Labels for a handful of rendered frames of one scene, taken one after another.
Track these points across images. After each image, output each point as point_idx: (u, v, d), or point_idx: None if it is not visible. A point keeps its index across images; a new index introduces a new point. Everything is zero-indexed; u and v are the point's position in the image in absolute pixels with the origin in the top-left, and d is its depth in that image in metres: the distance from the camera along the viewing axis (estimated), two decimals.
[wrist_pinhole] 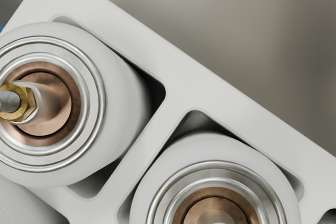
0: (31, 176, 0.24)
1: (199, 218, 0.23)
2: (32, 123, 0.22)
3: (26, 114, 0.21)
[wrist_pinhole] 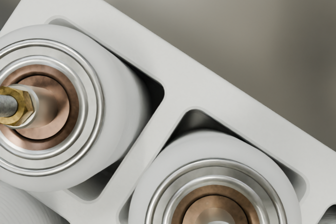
0: (31, 180, 0.24)
1: (199, 215, 0.23)
2: (30, 127, 0.22)
3: (24, 118, 0.21)
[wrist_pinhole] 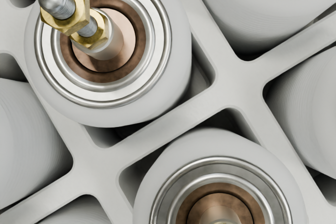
0: None
1: None
2: None
3: None
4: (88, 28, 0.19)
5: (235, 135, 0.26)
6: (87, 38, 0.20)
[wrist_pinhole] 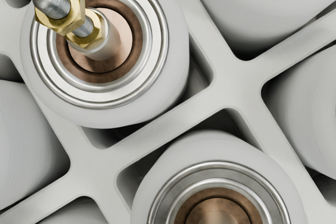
0: None
1: None
2: None
3: None
4: (84, 28, 0.19)
5: None
6: (83, 38, 0.20)
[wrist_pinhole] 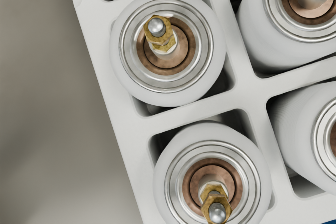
0: (252, 155, 0.34)
1: None
2: (220, 179, 0.33)
3: None
4: None
5: (127, 88, 0.38)
6: None
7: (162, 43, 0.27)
